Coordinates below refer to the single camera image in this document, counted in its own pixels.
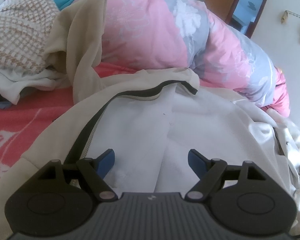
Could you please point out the white brown checked blanket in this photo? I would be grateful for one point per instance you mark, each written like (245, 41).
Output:
(17, 35)

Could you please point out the white cloth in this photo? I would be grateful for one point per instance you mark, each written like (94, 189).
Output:
(27, 82)

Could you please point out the beige jacket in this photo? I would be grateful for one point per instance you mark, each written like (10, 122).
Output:
(190, 120)

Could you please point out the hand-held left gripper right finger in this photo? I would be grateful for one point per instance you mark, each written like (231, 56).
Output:
(196, 162)

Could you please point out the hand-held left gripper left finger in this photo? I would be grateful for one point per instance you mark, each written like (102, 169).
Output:
(106, 162)

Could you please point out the pink grey floral quilt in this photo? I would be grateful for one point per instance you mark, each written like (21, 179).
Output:
(145, 30)

